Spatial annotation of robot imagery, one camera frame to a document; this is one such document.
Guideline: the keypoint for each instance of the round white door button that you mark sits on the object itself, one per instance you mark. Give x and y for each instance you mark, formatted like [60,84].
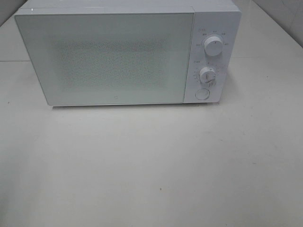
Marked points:
[202,94]

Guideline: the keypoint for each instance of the white timer knob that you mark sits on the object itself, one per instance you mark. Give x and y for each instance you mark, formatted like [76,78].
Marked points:
[207,74]

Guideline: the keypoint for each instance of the white microwave door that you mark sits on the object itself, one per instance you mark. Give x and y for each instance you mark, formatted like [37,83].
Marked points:
[112,59]

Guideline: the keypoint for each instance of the upper white power knob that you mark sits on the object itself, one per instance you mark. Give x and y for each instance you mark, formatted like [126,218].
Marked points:
[213,45]

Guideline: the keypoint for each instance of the white microwave oven body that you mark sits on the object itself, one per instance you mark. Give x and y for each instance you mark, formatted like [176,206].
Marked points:
[211,17]

